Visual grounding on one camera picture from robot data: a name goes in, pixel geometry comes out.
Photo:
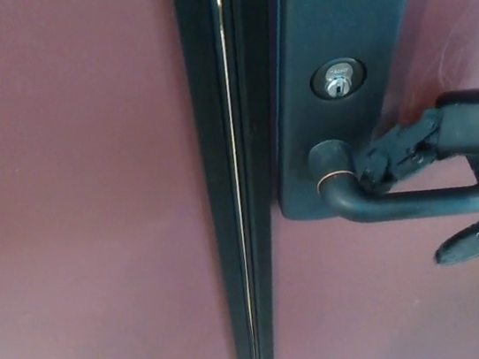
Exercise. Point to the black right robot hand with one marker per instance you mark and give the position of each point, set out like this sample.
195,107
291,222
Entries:
477,123

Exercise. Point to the black door edge strip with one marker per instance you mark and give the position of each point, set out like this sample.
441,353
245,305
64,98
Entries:
217,147
256,141

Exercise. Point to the plain maroon door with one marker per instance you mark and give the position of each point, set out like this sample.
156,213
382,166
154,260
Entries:
83,210

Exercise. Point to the silver lock cylinder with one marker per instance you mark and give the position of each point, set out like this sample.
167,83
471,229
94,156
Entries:
338,78

